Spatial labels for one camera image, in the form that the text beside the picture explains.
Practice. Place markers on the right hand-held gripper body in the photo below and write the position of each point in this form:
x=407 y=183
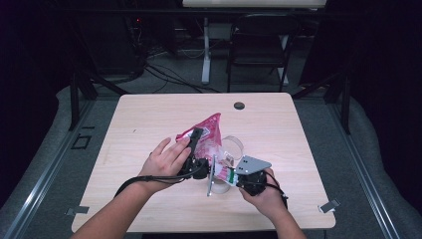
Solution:
x=252 y=165

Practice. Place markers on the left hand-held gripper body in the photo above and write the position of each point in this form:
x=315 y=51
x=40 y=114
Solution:
x=197 y=167

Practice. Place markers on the person's right hand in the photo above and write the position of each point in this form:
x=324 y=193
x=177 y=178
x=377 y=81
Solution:
x=268 y=202

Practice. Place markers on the white table leg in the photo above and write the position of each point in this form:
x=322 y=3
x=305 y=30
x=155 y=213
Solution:
x=284 y=66
x=206 y=49

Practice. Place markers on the person's left hand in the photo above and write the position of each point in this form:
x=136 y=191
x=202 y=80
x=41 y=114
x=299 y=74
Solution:
x=162 y=166

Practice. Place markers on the clear plastic cup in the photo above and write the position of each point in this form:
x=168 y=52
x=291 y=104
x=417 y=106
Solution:
x=234 y=147

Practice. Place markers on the round table grommet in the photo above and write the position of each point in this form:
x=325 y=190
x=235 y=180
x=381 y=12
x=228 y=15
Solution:
x=239 y=106

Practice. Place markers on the metal floor rail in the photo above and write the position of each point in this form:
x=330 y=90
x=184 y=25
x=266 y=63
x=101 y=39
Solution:
x=368 y=179
x=43 y=179

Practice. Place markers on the black metal stand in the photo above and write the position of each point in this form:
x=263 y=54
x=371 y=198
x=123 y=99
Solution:
x=345 y=99
x=74 y=99

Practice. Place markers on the light background table top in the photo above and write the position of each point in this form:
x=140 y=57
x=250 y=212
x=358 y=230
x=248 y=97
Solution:
x=252 y=3

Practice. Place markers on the black folding chair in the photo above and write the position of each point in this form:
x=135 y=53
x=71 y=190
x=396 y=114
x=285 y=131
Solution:
x=262 y=33

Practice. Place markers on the pink printed plastic bag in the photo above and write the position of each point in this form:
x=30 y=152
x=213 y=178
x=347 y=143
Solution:
x=212 y=132

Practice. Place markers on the grey tape piece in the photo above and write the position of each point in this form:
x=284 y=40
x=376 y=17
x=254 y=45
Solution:
x=78 y=210
x=329 y=205

